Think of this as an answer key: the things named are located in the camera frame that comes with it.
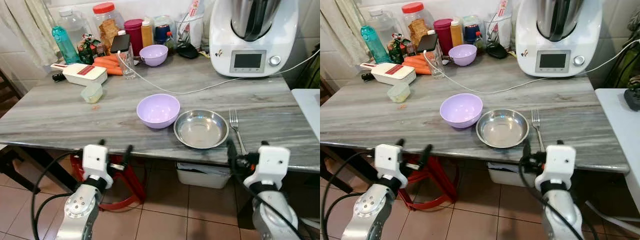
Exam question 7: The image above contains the red metal stool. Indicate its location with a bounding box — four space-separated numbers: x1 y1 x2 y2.
397 155 452 211
70 152 147 211

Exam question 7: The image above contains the white plastic bin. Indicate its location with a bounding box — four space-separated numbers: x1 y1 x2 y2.
175 161 232 190
487 161 527 188

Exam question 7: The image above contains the silver metal fork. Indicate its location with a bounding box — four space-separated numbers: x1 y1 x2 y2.
228 108 247 156
531 108 546 153

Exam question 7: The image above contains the round stainless steel plate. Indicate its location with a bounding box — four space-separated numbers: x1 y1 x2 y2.
173 109 230 150
475 108 530 149

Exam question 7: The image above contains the small pale green container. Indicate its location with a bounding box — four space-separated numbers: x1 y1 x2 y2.
387 82 411 104
81 82 104 104

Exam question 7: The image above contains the large lilac plastic bowl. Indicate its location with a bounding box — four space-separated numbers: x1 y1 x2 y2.
439 93 484 129
136 93 181 130

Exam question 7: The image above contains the white side table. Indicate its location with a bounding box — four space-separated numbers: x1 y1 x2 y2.
291 88 321 142
595 88 640 216

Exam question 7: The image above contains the white slicer box red label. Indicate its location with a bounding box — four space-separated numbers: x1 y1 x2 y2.
360 62 417 86
50 62 108 87

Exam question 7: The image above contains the clear drinking glass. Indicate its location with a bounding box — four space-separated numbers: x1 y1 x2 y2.
118 50 137 81
426 50 445 80

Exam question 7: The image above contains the black device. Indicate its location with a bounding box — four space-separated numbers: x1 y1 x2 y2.
624 87 640 112

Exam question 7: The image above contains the green snack packet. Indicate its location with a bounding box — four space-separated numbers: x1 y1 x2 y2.
77 34 104 65
387 33 412 64

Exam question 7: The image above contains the white kitchen cooking machine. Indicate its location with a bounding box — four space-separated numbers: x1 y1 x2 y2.
209 0 300 78
515 0 604 78

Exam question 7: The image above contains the teal plastic bottle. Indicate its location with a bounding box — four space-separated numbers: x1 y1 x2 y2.
360 25 390 64
51 25 81 65

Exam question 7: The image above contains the black smartphone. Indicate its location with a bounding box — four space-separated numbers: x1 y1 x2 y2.
110 33 131 54
416 33 439 54

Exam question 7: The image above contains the small lilac plastic bowl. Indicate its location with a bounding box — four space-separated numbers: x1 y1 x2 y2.
139 44 169 68
448 44 478 67

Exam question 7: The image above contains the black pouch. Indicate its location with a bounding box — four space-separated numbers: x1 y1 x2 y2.
486 43 509 60
176 43 200 60

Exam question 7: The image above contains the magenta canister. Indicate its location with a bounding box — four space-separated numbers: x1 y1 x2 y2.
433 18 454 56
124 19 144 57

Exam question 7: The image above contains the orange sauce bottle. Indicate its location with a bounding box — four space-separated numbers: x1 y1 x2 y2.
450 19 464 48
141 20 154 48

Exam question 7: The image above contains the large clear plastic jar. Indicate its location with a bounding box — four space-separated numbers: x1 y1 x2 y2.
56 7 92 51
366 7 402 50

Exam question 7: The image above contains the clear jar red lid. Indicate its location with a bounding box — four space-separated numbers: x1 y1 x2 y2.
92 2 125 51
401 1 434 49

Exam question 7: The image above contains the clear utensil container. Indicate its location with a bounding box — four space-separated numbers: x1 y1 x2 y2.
175 12 205 50
483 12 514 50

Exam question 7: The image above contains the dark blue jar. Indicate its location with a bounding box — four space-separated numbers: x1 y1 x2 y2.
462 15 482 45
153 15 173 45

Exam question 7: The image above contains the pale curtain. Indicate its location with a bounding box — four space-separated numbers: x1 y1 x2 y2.
320 0 372 68
0 0 62 68

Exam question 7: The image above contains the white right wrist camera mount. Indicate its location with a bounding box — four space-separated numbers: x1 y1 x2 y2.
243 145 291 190
535 145 577 193

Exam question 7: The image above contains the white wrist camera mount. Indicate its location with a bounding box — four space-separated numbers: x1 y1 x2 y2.
535 145 577 193
374 144 409 189
81 144 115 189
243 145 291 190

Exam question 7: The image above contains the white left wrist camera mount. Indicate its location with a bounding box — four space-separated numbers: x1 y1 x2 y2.
81 144 115 189
374 144 409 189

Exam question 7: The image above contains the thin white charging cable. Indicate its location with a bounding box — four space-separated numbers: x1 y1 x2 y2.
423 39 640 95
119 48 321 96

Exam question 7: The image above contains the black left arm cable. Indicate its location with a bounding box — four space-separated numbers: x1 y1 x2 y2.
31 150 84 240
321 150 376 240

